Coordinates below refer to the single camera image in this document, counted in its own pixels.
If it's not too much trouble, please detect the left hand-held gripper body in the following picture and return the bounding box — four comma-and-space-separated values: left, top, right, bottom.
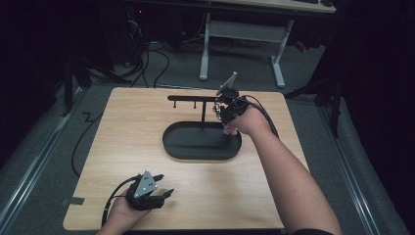
124, 168, 166, 212

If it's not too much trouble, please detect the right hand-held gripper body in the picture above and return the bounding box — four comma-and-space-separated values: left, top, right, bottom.
215, 71, 254, 126

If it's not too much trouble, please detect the black key rack with tray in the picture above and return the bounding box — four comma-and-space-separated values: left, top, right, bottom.
161, 94, 243, 162

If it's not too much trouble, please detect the person's right hand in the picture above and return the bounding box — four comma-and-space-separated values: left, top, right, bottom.
227, 105, 273, 138

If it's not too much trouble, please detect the person's left hand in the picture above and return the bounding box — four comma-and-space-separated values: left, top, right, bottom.
103, 195, 152, 232

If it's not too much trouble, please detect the black tape strip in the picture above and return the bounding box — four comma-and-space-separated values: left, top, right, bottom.
61, 196, 85, 207

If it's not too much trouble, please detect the desk with white legs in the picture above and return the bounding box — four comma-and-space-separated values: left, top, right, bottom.
198, 0, 337, 89

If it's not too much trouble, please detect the black metal stand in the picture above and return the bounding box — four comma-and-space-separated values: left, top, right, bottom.
283, 76, 345, 139
61, 53, 133, 118

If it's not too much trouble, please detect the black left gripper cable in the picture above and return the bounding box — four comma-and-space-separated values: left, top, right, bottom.
101, 174, 143, 228

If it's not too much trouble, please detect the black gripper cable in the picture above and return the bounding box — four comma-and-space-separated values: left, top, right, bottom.
243, 94, 281, 139
101, 174, 143, 228

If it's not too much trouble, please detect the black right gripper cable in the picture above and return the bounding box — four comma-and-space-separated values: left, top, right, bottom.
243, 94, 281, 139

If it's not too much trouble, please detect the black floor cable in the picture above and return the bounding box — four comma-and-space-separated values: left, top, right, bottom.
70, 111, 105, 178

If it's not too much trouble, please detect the bundle of black cables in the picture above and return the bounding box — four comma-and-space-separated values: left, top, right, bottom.
125, 19, 171, 89

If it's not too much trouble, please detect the metal floor rail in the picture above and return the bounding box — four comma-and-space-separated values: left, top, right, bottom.
0, 87, 83, 227
316, 105, 382, 235

